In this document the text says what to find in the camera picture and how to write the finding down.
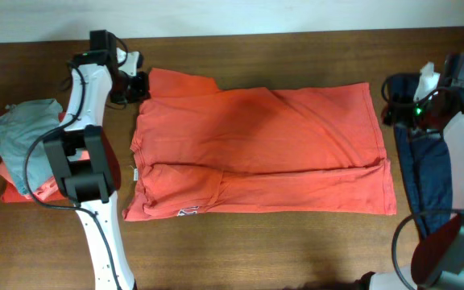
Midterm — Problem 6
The orange-red printed t-shirt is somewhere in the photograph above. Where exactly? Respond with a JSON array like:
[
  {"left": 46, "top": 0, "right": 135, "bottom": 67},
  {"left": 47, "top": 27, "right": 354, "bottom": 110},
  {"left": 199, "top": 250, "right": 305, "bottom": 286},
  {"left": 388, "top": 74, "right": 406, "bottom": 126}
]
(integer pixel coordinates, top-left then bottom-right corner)
[{"left": 122, "top": 68, "right": 396, "bottom": 222}]

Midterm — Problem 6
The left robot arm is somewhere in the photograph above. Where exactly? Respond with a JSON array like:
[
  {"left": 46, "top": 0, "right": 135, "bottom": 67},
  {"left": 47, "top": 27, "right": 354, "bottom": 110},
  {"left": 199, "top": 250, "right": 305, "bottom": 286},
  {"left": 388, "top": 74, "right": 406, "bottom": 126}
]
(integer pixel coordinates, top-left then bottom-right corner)
[{"left": 43, "top": 30, "right": 149, "bottom": 289}]

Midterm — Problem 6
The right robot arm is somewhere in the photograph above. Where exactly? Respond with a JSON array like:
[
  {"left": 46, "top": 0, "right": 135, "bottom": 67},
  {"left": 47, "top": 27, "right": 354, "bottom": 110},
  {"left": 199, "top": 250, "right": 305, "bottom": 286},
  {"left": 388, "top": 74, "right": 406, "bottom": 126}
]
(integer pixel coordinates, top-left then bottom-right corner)
[{"left": 356, "top": 53, "right": 464, "bottom": 289}]

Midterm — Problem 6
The navy blue garment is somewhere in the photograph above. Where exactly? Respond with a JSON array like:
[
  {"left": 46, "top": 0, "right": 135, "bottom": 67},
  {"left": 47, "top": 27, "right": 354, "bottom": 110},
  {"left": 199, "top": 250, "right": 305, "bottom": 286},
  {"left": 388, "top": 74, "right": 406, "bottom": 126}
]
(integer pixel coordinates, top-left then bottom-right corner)
[{"left": 385, "top": 73, "right": 464, "bottom": 253}]

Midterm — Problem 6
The grey crumpled shirt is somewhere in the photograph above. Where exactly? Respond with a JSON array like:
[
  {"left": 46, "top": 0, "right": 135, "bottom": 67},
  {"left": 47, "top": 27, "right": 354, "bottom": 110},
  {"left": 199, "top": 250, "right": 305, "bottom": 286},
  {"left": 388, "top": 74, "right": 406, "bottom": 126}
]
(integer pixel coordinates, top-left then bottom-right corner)
[{"left": 0, "top": 99, "right": 63, "bottom": 195}]

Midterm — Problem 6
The salmon pink folded shirt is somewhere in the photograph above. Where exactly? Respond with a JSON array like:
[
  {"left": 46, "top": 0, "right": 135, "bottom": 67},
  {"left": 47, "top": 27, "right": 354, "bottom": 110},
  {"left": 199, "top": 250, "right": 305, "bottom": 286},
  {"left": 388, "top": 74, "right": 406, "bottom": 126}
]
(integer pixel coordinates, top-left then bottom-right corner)
[{"left": 0, "top": 151, "right": 92, "bottom": 202}]

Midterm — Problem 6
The red folded shirt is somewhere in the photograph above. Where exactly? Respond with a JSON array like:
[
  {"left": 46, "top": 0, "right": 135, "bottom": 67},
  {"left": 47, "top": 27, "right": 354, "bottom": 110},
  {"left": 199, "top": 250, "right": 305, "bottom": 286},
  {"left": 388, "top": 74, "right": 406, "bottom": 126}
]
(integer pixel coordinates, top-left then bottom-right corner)
[{"left": 0, "top": 161, "right": 65, "bottom": 203}]

